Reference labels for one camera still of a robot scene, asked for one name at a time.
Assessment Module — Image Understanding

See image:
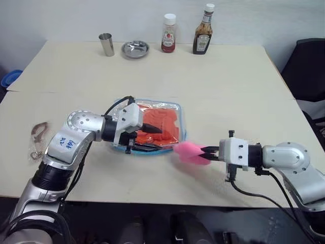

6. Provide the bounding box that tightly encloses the black chair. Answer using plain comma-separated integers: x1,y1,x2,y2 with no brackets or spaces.
280,38,325,153

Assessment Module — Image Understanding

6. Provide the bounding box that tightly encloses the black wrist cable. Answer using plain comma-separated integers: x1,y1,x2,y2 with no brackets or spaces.
255,167,309,229
103,96,134,118

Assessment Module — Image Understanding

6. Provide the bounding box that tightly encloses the stainless steel bowl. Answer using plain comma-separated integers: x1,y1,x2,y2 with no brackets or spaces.
121,40,150,60

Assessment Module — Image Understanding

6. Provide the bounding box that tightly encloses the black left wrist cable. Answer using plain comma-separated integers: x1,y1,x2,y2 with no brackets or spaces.
103,96,134,118

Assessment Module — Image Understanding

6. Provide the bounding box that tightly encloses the orange cloth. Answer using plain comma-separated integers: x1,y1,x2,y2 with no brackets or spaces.
136,108,182,148

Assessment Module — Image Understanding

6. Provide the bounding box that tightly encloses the brown sauce bottle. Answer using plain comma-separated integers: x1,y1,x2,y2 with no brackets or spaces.
192,3,213,55

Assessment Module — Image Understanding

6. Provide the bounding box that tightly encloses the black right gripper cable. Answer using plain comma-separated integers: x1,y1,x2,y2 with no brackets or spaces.
229,177,317,244

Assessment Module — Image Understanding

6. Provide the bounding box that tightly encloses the clear bag with brown keychain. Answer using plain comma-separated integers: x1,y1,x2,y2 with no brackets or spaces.
29,121,53,163

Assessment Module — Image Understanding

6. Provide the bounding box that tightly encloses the red ketchup bottle white cap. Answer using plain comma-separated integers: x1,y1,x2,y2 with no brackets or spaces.
160,13,177,54

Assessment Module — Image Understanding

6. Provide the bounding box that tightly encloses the pink cloth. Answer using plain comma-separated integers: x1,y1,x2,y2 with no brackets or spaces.
174,141,213,166

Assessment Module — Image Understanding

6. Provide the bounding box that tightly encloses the clear plastic pouch blue trim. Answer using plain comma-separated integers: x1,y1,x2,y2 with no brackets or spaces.
110,97,188,157

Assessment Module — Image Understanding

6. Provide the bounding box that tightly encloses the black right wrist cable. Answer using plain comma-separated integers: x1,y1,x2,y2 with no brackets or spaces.
255,167,309,229

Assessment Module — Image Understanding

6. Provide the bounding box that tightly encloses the blue plastic container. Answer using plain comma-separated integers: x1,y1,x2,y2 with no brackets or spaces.
1,69,23,88

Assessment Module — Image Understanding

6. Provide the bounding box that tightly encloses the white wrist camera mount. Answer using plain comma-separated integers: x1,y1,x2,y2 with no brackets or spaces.
113,102,144,146
218,138,251,171

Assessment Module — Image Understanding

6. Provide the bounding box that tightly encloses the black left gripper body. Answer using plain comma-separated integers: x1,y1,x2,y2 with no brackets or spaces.
118,96,145,155

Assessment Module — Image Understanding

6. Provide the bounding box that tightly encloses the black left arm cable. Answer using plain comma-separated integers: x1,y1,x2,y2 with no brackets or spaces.
7,141,89,244

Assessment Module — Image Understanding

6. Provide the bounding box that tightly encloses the stainless steel cup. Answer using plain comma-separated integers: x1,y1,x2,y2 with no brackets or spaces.
98,33,115,57

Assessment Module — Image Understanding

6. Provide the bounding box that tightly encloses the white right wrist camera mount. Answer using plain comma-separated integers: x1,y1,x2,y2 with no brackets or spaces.
218,138,251,171

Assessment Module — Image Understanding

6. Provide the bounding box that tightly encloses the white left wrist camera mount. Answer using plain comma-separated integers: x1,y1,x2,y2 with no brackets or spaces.
113,102,144,146

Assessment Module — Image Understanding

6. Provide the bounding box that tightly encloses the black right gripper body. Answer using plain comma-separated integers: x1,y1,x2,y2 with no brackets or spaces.
215,129,238,182

